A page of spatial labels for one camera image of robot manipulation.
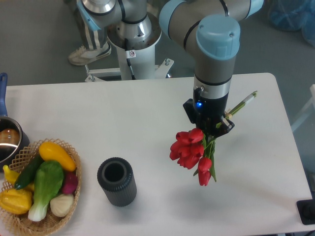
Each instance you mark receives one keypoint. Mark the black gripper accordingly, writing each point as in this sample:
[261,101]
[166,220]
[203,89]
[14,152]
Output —
[208,114]

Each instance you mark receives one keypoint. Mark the red tulip bouquet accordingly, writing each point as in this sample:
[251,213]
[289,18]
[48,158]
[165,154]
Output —
[195,148]

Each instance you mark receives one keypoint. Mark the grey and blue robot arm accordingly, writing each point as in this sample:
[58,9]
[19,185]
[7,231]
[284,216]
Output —
[208,30]

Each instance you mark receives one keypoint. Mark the dark grey ribbed vase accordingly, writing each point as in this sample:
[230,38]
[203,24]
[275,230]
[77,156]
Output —
[116,178]

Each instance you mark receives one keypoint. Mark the blue plastic bag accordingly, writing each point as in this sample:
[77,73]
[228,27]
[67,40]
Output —
[294,15]

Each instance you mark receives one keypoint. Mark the person leg with sneaker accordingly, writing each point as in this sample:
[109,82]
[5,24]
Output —
[94,43]

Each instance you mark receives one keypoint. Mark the black device at table edge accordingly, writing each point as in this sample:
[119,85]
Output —
[306,209]

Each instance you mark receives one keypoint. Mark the magenta radish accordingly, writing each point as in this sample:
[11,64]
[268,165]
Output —
[70,183]

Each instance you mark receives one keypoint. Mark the yellow squash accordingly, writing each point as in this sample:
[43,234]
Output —
[50,151]

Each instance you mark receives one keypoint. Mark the green bok choy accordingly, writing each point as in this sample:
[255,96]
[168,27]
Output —
[47,183]

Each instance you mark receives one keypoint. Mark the white garlic bulb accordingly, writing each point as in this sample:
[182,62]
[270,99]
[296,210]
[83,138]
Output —
[60,205]

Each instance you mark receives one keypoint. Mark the dark green cucumber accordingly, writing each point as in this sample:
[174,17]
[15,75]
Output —
[27,175]

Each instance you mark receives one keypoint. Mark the yellow banana shaped gourd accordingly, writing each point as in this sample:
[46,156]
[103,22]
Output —
[11,176]

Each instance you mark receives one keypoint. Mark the yellow pumpkin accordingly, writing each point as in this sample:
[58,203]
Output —
[16,201]

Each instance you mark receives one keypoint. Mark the woven wicker basket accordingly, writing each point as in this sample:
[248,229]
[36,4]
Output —
[20,225]

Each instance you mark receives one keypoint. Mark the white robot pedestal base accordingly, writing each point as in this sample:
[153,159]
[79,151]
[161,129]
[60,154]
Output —
[136,50]

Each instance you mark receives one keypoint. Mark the blue handled saucepan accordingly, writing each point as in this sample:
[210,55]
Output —
[12,138]

